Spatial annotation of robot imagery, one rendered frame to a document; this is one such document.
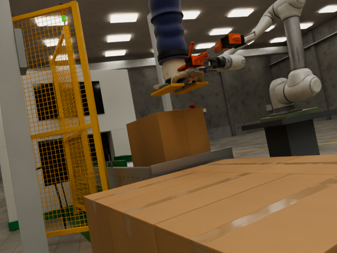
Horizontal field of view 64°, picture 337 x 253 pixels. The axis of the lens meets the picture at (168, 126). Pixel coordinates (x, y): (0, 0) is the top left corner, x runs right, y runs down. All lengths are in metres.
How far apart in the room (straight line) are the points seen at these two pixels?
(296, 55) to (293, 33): 0.16
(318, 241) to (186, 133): 1.50
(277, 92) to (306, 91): 0.24
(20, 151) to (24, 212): 0.43
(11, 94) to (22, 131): 0.28
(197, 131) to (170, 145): 0.26
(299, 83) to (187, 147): 0.88
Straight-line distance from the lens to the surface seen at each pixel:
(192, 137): 1.96
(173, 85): 1.72
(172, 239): 0.67
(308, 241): 0.55
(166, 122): 1.86
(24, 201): 2.21
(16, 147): 2.20
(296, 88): 2.06
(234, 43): 1.43
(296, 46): 2.13
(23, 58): 2.32
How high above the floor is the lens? 0.76
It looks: 3 degrees up
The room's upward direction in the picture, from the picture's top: 10 degrees counter-clockwise
